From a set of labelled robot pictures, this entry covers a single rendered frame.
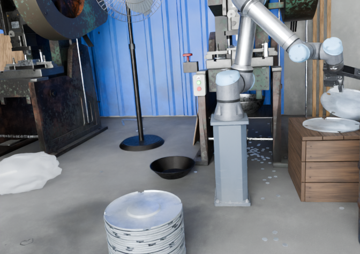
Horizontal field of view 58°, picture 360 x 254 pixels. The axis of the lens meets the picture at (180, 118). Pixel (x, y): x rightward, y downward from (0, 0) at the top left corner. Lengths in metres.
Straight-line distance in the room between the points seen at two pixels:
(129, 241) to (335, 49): 1.12
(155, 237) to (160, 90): 2.71
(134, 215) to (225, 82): 0.76
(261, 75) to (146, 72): 1.87
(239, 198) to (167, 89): 2.17
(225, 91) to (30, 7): 1.55
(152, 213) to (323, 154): 0.92
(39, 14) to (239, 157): 1.70
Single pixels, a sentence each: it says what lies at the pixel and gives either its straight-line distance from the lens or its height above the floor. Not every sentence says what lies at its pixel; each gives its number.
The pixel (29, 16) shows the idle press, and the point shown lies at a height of 1.09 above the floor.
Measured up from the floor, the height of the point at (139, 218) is 0.24.
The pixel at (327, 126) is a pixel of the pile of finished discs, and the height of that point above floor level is 0.36.
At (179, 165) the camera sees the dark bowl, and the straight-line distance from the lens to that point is 2.25.
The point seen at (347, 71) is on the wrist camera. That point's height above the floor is 0.66.
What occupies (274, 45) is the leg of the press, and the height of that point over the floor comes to 0.76.
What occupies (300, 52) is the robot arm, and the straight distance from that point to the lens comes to 1.45.
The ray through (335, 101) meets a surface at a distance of 1.92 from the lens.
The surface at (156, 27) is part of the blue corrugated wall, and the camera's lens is 3.69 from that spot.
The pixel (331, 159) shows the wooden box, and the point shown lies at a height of 0.23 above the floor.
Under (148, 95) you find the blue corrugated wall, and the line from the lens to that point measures 3.78.
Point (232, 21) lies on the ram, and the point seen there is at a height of 0.95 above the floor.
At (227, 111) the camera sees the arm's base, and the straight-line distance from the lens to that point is 1.60.
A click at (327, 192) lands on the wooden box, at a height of 0.06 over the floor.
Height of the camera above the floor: 0.85
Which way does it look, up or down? 13 degrees down
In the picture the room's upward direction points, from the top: 4 degrees counter-clockwise
